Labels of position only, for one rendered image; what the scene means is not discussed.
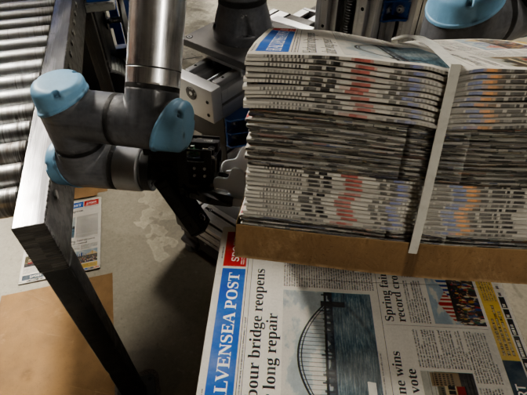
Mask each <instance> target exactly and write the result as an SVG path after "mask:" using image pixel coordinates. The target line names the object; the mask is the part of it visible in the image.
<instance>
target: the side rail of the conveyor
mask: <svg viewBox="0 0 527 395"><path fill-rule="evenodd" d="M84 1H85V0H56V1H55V5H54V10H53V17H52V22H51V26H50V30H49V37H48V41H47V46H46V51H45V58H44V62H43V66H42V73H41V75H42V74H44V73H47V72H50V71H54V70H59V69H69V70H73V71H77V72H78V73H80V74H82V65H83V52H84V40H85V16H86V11H85V6H84ZM51 143H52V142H51V140H50V138H49V135H48V133H47V131H46V130H45V127H44V125H43V123H42V120H41V118H40V117H39V116H38V115H37V110H36V107H35V110H34V114H33V118H32V123H31V131H30V135H29V139H28V143H27V150H26V154H25V159H24V166H23V171H22V175H21V179H20V187H19V191H18V195H17V200H16V207H15V211H14V216H13V223H12V227H11V231H12V232H13V233H14V235H15V236H16V238H17V240H18V241H19V242H20V244H21V246H22V247H23V249H24V251H25V252H26V253H27V255H28V256H29V258H30V259H31V261H32V262H33V264H34V265H35V267H36V268H37V270H38V272H39V273H40V274H43V273H47V272H51V271H55V270H62V269H67V268H69V267H70V259H71V235H72V223H73V211H74V198H75V188H74V187H72V186H67V185H60V184H57V183H54V182H53V181H52V180H51V179H50V178H49V177H48V175H47V173H46V170H45V169H46V164H45V153H46V151H47V148H48V147H49V145H50V144H51Z"/></svg>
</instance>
